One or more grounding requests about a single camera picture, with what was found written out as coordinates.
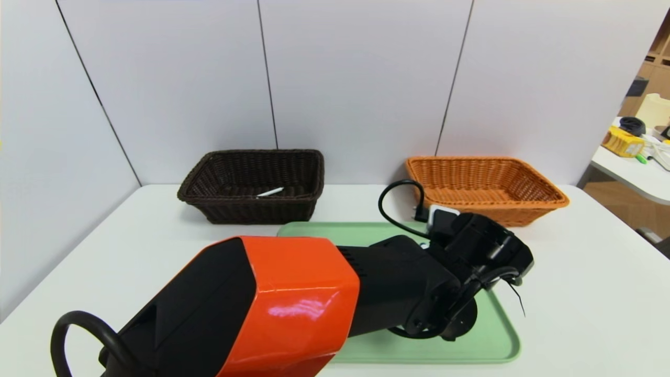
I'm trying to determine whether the white side table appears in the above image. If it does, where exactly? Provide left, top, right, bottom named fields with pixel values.
left=590, top=118, right=670, bottom=206

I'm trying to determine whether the dark table leg base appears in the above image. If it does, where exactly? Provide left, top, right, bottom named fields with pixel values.
left=636, top=226, right=670, bottom=261

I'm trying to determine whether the cream plastic container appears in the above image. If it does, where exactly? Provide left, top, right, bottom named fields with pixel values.
left=635, top=93, right=670, bottom=128

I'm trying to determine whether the dark brown wicker basket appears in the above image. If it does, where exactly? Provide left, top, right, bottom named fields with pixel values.
left=177, top=149, right=326, bottom=225

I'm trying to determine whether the pile of white items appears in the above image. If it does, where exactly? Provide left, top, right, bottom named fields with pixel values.
left=645, top=134, right=670, bottom=172

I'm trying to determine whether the light green plastic tray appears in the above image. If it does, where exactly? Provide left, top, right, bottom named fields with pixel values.
left=277, top=221, right=522, bottom=364

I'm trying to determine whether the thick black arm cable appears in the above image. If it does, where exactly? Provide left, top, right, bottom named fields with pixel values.
left=50, top=311, right=134, bottom=377

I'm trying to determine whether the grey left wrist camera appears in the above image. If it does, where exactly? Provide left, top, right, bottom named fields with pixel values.
left=427, top=205, right=461, bottom=234

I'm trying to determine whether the orange wicker basket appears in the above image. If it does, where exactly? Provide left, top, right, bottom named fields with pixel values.
left=406, top=156, right=571, bottom=227

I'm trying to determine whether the black tape roll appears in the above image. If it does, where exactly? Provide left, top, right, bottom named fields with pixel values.
left=619, top=117, right=646, bottom=137

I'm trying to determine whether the wooden shelf unit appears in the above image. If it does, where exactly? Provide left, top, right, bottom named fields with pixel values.
left=618, top=10, right=670, bottom=118

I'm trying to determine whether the yellow box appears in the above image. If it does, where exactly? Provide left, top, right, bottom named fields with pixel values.
left=601, top=126, right=645, bottom=158

